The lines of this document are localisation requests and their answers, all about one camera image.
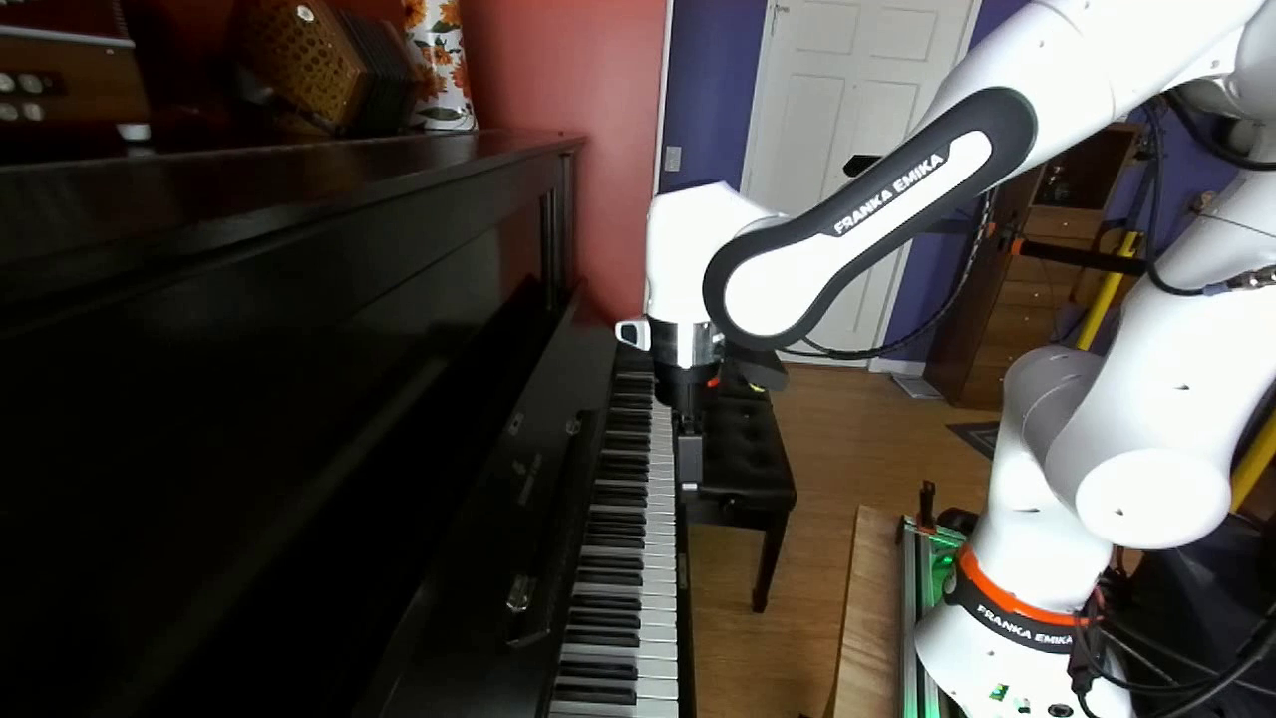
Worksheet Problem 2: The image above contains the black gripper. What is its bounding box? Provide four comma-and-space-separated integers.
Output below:
650, 348, 733, 495

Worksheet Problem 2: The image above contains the black piano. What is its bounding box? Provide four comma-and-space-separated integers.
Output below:
0, 129, 703, 718

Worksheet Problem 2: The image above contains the black piano bench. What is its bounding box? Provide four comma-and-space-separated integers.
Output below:
690, 378, 800, 618

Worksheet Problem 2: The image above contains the green glowing device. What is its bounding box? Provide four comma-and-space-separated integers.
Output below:
896, 480, 983, 718

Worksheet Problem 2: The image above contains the wooden cabinet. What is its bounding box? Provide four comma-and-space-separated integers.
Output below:
921, 120, 1149, 410

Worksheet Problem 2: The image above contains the white panel door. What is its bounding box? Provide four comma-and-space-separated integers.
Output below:
739, 0, 984, 363

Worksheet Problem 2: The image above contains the yellow pole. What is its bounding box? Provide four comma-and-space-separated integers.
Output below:
1227, 408, 1276, 515
1069, 227, 1149, 360

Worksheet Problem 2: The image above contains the white orange floral vase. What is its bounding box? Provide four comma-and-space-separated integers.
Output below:
394, 0, 481, 134

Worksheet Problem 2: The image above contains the brown wicker basket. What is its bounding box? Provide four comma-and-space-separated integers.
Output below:
236, 0, 420, 140

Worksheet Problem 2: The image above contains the wooden radio box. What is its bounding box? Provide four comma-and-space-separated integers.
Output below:
0, 0, 153, 134

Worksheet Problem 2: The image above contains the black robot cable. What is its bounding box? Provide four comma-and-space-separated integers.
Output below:
1137, 84, 1276, 303

